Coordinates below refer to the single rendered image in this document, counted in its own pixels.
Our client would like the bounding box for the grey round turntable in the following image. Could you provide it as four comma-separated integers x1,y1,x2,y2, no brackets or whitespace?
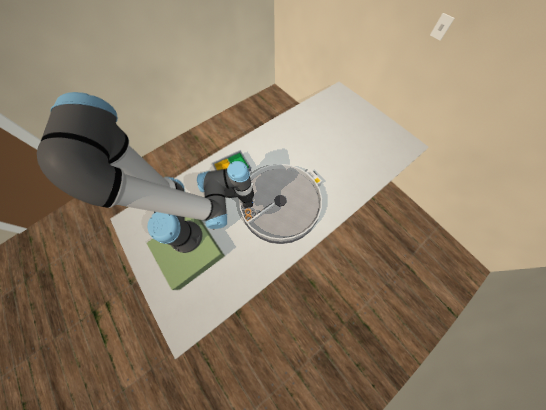
239,164,322,244

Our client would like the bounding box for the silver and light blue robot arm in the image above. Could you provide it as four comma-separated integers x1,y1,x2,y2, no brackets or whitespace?
37,92,251,253

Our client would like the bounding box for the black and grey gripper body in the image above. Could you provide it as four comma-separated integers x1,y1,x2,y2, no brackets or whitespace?
225,183,254,208

